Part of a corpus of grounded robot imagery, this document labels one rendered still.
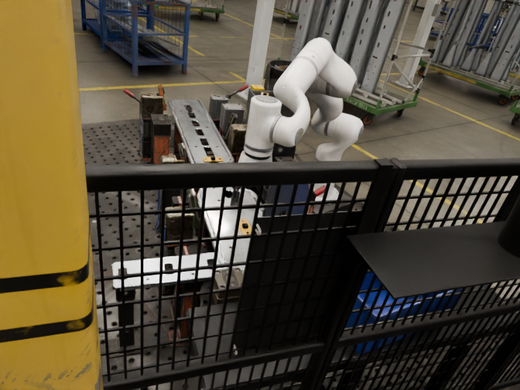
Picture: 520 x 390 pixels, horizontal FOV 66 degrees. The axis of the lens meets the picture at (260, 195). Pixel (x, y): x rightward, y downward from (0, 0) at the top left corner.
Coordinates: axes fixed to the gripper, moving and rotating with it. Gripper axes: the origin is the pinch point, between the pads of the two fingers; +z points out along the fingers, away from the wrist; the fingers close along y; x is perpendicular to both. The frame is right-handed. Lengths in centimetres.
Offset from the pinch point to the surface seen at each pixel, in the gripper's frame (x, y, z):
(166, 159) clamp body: -39.6, 20.0, 7.7
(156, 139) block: -76, 19, 17
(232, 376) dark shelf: 52, 19, 9
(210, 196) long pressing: -18.9, 7.1, 12.1
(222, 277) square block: 26.8, 14.9, 6.1
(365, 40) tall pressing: -386, -286, 21
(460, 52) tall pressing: -546, -614, 53
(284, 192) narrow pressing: 26.7, 2.8, -19.0
